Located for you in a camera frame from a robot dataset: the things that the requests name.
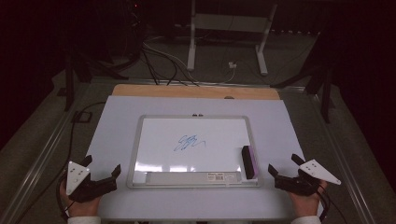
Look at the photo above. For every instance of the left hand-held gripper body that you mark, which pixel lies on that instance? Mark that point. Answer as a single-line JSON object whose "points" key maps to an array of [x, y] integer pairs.
{"points": [[93, 188]]}

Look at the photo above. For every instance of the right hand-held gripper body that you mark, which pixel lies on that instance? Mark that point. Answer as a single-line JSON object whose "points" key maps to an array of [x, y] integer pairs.
{"points": [[295, 185]]}

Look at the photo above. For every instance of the black and purple eraser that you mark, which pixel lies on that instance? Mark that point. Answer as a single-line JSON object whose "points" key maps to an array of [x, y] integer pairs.
{"points": [[249, 162]]}

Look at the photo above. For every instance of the grey framed whiteboard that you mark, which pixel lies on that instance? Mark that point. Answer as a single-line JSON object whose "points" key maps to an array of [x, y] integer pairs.
{"points": [[193, 161]]}

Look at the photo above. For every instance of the person's right hand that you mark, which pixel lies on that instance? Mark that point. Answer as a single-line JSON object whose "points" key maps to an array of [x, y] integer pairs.
{"points": [[306, 205]]}

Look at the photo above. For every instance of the person's left hand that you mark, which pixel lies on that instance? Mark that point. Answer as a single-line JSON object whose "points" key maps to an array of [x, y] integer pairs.
{"points": [[82, 209]]}

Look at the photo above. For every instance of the black floor box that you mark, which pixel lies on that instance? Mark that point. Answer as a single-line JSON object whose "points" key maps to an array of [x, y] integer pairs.
{"points": [[82, 116]]}

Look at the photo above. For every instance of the large white table sheet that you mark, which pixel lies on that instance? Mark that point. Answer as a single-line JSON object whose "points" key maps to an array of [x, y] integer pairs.
{"points": [[118, 124]]}

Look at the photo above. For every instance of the black tripod stand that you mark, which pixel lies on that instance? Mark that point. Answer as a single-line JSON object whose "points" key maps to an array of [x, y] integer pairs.
{"points": [[325, 93], [70, 81]]}

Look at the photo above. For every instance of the small whiteboard hanger clips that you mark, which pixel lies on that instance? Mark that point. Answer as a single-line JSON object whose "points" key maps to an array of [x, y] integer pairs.
{"points": [[197, 115]]}

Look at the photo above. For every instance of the white plug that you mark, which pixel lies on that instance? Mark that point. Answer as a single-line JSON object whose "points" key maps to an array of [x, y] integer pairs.
{"points": [[232, 65]]}

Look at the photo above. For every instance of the black equipment rack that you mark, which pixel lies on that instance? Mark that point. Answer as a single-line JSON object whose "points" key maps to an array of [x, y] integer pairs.
{"points": [[130, 28]]}

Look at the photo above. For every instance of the white metal stand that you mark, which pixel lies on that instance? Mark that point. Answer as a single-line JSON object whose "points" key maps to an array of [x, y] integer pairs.
{"points": [[229, 22]]}

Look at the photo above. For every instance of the metal floor rail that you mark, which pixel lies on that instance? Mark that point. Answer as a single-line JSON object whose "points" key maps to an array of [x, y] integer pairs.
{"points": [[345, 165], [37, 161]]}

